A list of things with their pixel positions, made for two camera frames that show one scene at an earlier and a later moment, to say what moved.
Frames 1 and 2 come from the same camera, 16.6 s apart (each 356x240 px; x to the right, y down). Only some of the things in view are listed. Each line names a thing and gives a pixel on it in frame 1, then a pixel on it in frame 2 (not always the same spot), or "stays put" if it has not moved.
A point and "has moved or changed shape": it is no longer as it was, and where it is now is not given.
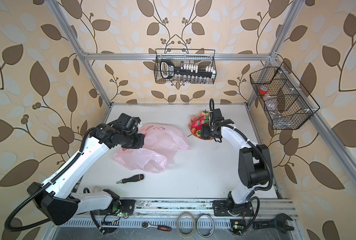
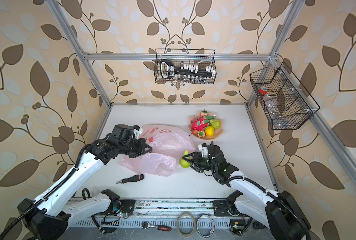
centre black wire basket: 185,66 stays put
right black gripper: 204,130 to 196,154
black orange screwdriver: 133,178 stays put
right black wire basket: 286,102 stays put
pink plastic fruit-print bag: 159,149 has moved or changed shape
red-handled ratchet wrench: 145,225 stays put
